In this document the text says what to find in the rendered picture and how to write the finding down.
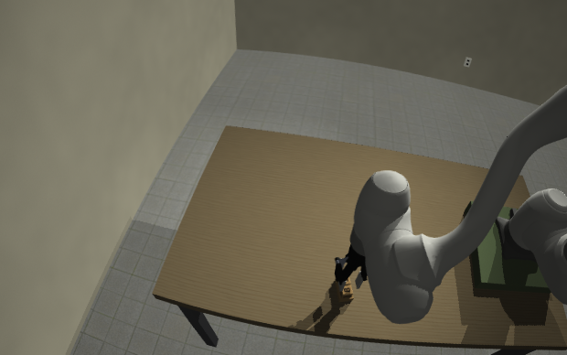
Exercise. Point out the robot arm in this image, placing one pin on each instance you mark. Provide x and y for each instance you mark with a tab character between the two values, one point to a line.
403	270

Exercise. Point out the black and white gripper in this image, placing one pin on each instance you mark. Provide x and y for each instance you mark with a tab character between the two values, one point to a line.
353	260

